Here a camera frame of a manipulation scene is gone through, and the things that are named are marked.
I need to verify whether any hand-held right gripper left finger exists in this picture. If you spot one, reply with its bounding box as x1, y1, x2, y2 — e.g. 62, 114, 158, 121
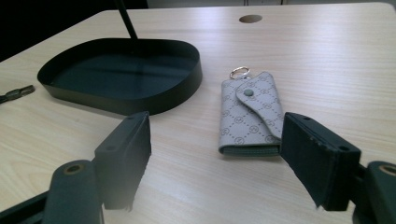
92, 110, 152, 213

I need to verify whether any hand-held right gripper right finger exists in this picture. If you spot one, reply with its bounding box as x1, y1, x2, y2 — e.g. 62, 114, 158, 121
279, 111, 362, 213

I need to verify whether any grey patterned key pouch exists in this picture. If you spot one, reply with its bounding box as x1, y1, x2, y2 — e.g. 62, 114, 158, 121
218, 65, 285, 158

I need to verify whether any black key rack with tray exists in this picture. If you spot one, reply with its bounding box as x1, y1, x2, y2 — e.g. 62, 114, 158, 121
36, 0, 204, 117

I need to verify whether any black key fob with strap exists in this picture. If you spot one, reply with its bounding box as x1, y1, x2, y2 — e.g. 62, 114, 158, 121
0, 84, 36, 105

